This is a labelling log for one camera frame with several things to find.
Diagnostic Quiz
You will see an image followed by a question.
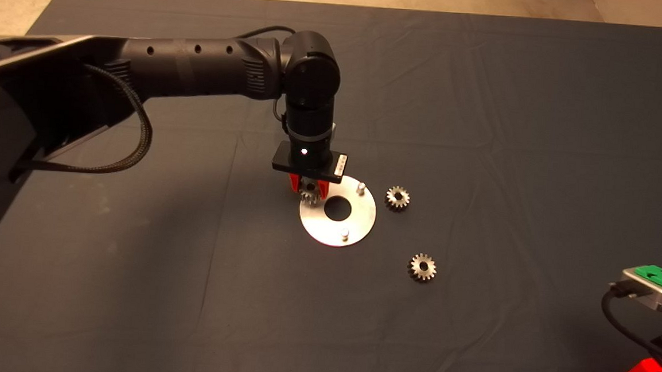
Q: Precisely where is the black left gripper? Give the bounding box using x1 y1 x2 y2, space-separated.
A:
269 138 349 200

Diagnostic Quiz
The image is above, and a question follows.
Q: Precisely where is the round metal carrier plate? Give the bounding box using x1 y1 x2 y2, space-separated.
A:
297 173 379 250

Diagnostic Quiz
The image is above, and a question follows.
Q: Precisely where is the dark table cloth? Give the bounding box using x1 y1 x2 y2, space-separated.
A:
0 0 662 372

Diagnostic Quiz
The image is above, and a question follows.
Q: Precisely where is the smooth thick black cable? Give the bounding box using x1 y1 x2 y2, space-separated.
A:
597 280 662 371

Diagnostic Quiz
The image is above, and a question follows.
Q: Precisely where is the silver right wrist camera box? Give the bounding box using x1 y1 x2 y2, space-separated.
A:
608 266 662 312

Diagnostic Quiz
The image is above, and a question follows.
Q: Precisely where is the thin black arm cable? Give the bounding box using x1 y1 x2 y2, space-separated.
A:
233 22 297 44

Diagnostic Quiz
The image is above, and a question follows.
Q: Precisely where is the braided black cable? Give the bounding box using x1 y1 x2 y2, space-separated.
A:
10 59 158 190

